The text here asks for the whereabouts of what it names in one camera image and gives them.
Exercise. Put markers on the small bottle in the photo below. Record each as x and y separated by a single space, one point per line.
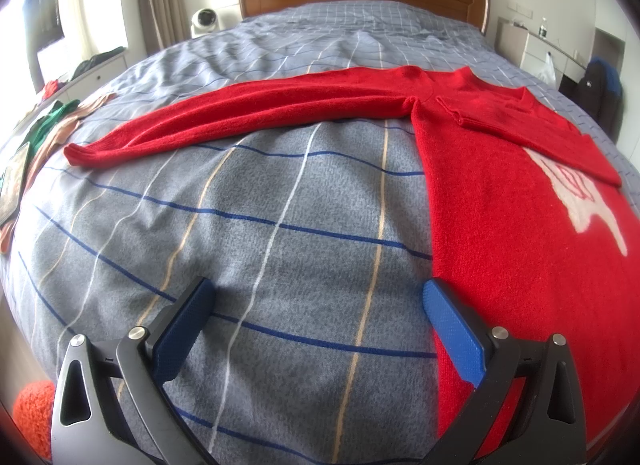
543 29

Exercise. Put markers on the small red cloth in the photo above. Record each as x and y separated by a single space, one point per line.
54 89

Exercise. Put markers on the red knit sweater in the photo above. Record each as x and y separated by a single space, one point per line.
500 245

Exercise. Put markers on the dark clothes pile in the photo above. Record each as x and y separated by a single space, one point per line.
97 60

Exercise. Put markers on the blue garment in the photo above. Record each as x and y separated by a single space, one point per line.
614 80

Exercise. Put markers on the green and white garment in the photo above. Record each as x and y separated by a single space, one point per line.
50 120

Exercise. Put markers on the pile of green pink clothes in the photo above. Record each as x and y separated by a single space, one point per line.
55 140

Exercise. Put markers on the window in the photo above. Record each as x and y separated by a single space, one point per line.
35 25

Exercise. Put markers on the white window bench cabinet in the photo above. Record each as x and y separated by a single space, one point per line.
102 72

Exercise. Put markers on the white plastic bag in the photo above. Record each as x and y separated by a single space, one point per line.
548 70

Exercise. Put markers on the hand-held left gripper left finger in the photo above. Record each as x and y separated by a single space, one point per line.
185 330

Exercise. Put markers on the white round fan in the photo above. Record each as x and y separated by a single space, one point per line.
205 21

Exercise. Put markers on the black jacket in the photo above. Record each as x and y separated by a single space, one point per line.
592 95

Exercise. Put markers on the orange fuzzy cloth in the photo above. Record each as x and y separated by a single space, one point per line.
35 420

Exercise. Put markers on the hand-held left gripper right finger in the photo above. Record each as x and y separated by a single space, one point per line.
450 325

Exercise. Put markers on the white desk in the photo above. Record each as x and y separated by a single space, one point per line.
525 45

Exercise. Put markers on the bed with grey checked cover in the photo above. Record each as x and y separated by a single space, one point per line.
250 245

